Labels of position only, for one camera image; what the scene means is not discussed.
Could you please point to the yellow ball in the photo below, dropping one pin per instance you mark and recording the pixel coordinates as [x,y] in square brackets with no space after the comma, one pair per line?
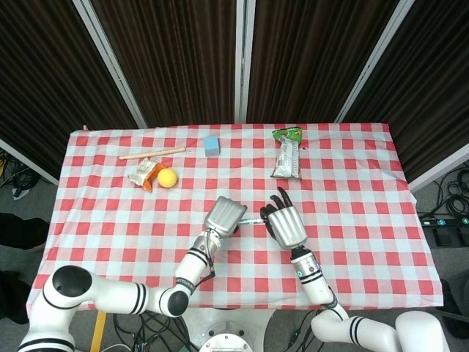
[167,177]

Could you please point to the black fabric bundle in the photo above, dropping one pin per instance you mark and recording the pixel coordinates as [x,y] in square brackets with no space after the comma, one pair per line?
[20,232]

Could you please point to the black power strip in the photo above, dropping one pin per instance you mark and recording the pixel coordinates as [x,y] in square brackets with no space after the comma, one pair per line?
[443,221]

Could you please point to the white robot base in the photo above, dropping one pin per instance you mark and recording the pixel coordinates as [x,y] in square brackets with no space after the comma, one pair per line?
[227,339]

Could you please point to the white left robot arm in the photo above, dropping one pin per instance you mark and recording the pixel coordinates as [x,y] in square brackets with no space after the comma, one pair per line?
[121,295]

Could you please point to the wooden stick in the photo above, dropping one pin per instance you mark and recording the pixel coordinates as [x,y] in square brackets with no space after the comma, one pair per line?
[154,154]

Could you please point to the white partition post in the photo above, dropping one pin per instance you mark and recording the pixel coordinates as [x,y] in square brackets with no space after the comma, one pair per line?
[110,62]
[439,166]
[243,62]
[29,161]
[370,62]

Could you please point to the red white checkered tablecloth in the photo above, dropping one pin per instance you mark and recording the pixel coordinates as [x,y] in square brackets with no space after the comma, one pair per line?
[234,271]

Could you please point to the black office chair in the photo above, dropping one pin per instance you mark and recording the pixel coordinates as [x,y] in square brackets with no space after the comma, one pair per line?
[454,300]

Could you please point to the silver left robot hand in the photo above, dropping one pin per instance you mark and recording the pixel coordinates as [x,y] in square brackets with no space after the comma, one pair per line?
[223,215]

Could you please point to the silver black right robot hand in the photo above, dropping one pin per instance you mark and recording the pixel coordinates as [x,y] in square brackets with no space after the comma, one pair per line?
[287,227]

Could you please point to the light blue cube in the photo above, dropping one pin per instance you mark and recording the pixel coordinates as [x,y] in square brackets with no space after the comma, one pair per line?
[212,146]

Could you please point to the green silver snack bag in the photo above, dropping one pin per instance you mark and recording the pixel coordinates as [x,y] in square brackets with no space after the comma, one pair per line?
[287,157]

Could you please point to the orange crumpled snack wrapper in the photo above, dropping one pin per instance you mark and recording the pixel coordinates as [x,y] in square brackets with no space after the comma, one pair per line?
[143,174]

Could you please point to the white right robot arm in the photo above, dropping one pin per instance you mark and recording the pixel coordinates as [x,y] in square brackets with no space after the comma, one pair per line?
[318,286]

